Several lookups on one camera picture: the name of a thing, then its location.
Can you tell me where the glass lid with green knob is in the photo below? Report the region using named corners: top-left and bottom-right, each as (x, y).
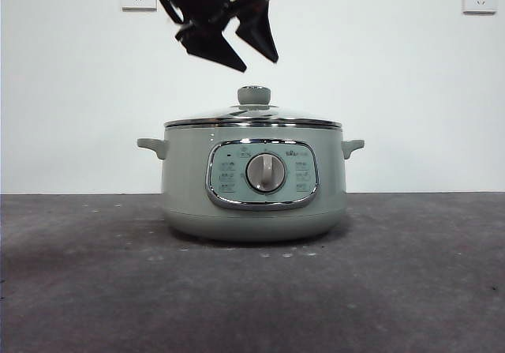
top-left (164, 85), bottom-right (342, 130)

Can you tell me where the pale green electric pot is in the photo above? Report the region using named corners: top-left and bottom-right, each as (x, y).
top-left (137, 122), bottom-right (366, 245)

